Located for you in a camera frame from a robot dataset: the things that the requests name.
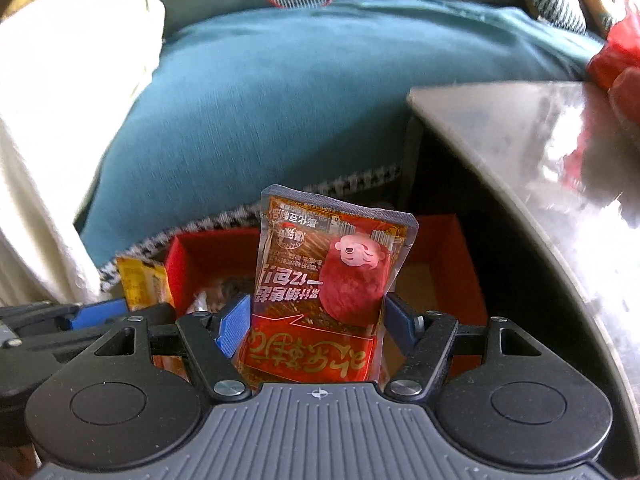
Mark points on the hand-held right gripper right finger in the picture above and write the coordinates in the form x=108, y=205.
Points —
x=400, y=322

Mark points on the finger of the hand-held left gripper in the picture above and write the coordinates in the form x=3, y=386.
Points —
x=97, y=315

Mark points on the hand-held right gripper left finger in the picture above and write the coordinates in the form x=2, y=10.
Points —
x=234, y=325

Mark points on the white snack packet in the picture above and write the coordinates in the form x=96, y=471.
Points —
x=220, y=295

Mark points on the yellow snack packet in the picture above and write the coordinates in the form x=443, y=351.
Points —
x=145, y=282

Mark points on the red cardboard box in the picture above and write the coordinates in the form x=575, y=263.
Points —
x=450, y=270

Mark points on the red brown snack packet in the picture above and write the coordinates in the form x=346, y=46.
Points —
x=320, y=290

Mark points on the white towel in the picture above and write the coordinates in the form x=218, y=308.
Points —
x=55, y=135

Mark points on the dark table with glossy top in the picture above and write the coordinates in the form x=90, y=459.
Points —
x=540, y=200

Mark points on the teal sofa cushion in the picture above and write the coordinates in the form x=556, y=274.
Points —
x=280, y=105

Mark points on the red plastic bag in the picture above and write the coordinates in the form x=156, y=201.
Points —
x=617, y=50

